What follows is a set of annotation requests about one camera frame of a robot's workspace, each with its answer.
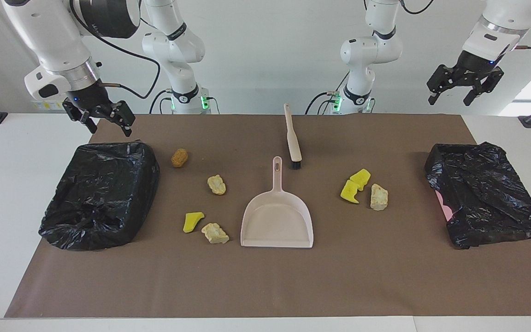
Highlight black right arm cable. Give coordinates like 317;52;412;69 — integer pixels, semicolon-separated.
69;0;161;100

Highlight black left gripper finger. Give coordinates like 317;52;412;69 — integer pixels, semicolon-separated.
426;65;458;106
463;67;505;107

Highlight black base power cable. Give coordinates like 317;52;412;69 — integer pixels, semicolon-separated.
149;89;174;115
305;71;350;115

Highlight brown table mat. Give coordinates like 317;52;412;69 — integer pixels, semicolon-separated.
4;114;531;318

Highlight beige brush black bristles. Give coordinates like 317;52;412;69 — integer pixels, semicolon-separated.
283;103;302;170

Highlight yellow sponge piece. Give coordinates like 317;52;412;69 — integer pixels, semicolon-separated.
349;169;372;191
340;179;361;204
183;212;205;234

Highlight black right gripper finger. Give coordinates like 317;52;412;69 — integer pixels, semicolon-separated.
62;99;98;135
101;100;136;138

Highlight beige plastic dustpan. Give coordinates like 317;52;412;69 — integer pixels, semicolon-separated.
241;156;314;249

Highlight beige sponge chunk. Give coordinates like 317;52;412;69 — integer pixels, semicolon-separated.
201;223;230;244
370;184;389;211
207;174;227;196

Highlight black bag lined bin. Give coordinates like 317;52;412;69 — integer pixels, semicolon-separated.
39;141;160;251

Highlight brown oval sponge piece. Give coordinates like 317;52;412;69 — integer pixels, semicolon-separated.
171;148;189;168

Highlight white wall socket box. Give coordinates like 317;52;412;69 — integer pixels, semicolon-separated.
32;99;66;112

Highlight black bag pink bin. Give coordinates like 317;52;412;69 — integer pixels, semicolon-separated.
425;142;531;250

